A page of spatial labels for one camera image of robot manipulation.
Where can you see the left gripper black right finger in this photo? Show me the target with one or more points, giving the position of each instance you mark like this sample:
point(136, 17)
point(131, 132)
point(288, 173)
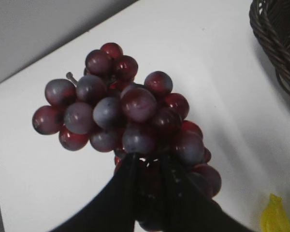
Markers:
point(188, 209)

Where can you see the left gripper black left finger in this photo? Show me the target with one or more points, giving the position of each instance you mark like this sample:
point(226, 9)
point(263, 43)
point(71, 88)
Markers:
point(112, 210)

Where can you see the red grape bunch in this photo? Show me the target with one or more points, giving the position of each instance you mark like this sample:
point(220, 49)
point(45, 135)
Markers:
point(107, 109)

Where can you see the black woven basket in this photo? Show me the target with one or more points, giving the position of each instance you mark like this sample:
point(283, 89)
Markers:
point(270, 22)

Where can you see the yellow lemon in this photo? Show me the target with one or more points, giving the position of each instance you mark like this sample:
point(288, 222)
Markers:
point(274, 217)

